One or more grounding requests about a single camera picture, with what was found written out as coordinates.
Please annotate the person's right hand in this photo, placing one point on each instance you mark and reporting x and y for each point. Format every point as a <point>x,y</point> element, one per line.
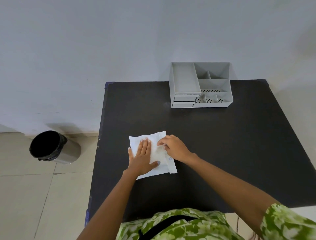
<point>177,148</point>

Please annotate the person's left hand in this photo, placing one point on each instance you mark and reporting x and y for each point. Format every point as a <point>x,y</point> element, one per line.
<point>142,162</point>

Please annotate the person's left little finger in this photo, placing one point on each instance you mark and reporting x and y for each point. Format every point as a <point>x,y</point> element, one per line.
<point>130,153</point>

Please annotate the person's right fingers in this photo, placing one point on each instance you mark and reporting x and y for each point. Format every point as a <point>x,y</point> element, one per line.
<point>166,141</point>

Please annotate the person's left thumb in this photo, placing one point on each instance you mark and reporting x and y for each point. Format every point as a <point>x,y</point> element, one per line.
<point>155,164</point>

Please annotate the person's left middle finger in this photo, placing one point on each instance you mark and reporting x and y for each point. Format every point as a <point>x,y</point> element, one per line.
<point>145,146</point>

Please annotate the white paper tissue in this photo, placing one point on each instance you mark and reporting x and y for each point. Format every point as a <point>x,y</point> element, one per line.
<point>158,154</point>

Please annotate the person's right forearm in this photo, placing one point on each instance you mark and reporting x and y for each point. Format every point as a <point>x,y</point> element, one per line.
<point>229,188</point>

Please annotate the person's left forearm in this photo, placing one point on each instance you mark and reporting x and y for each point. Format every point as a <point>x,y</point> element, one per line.
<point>108,205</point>

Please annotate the grey organizer drawer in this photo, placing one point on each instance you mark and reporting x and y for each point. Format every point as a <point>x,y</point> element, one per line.
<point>183,104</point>

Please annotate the steel trash bin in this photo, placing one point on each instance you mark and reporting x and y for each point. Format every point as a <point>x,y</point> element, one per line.
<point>70,152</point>

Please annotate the grey plastic desk organizer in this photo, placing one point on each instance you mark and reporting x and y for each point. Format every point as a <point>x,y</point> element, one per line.
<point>197,85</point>

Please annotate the green patterned garment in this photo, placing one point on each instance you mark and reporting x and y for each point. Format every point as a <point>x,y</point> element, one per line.
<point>205,226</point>

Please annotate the black bin liner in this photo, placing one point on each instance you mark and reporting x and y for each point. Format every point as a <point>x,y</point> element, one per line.
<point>45,145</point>

